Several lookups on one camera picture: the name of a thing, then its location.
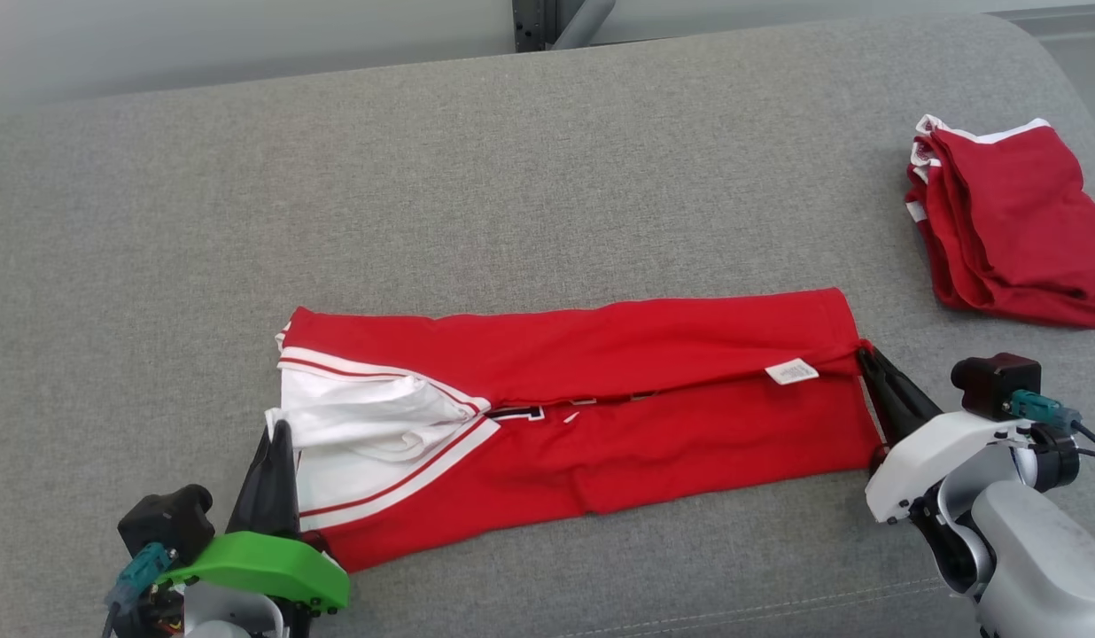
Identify teal camera connector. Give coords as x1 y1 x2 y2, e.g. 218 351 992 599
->
1007 389 1084 436
104 542 177 614

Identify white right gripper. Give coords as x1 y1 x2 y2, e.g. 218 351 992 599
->
856 345 1033 525

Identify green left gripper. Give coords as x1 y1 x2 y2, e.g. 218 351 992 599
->
154 419 352 614

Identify teal left camera connector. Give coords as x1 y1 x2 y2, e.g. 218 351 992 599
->
104 542 177 614

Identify grey fabric sofa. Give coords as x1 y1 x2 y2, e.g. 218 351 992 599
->
0 12 1095 638

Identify red shorts with white stripes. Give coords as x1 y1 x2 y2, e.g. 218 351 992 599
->
904 113 1095 331

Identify grey partition post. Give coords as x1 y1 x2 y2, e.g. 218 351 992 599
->
511 0 618 53

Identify teal right camera connector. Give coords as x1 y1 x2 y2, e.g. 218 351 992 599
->
1007 389 1084 436

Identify red shirt with white sleeves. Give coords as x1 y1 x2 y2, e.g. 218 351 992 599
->
263 285 884 575

